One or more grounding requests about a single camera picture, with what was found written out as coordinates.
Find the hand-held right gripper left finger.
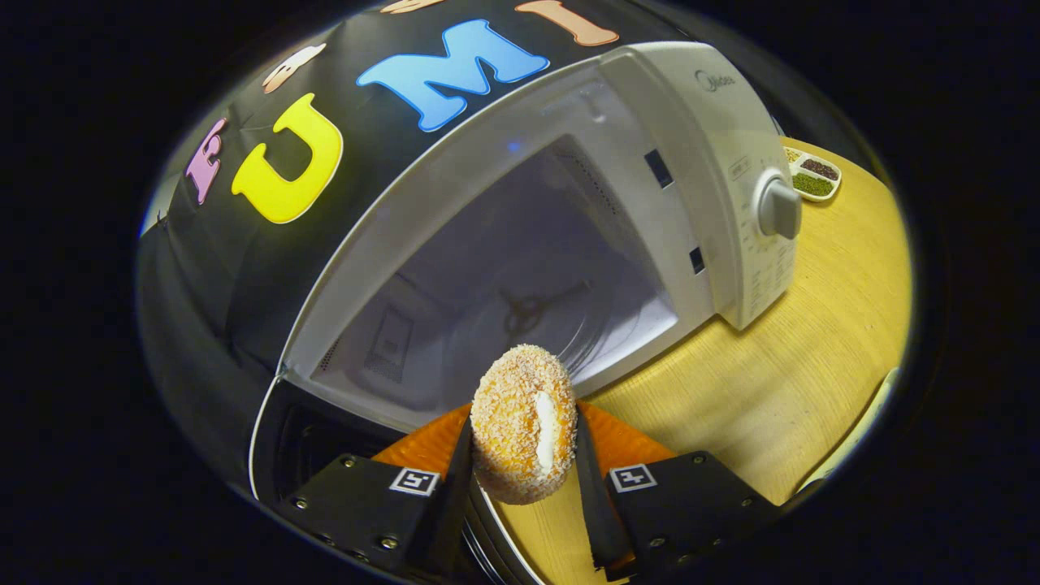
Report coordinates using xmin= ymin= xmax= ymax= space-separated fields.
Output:
xmin=275 ymin=402 xmax=476 ymax=581

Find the crumb-coated cream bun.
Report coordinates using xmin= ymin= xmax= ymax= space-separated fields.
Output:
xmin=470 ymin=344 xmax=579 ymax=505

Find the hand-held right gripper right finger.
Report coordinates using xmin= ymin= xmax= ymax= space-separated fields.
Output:
xmin=573 ymin=402 xmax=781 ymax=582

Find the white divided dish of beans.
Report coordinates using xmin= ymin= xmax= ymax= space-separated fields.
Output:
xmin=782 ymin=146 xmax=843 ymax=202

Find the white microwave oven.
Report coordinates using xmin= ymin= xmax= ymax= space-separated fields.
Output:
xmin=248 ymin=41 xmax=805 ymax=585

